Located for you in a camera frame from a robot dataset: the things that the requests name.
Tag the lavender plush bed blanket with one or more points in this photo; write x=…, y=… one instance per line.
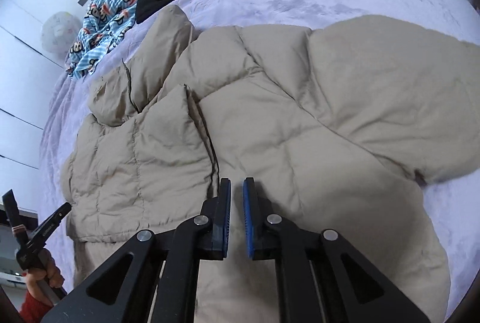
x=450, y=204

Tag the white round patterned pillow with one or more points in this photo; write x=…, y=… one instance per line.
x=59, y=32

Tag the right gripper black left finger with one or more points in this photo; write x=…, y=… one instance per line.
x=152, y=277

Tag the left hand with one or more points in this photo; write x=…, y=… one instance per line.
x=50, y=274

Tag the left red sleeve forearm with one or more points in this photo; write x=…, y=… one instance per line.
x=32, y=310

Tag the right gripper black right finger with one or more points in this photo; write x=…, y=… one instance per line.
x=321, y=277

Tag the blue monkey print pajamas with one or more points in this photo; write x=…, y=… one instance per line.
x=104, y=27

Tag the beige puffer jacket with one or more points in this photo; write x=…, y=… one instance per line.
x=338, y=126

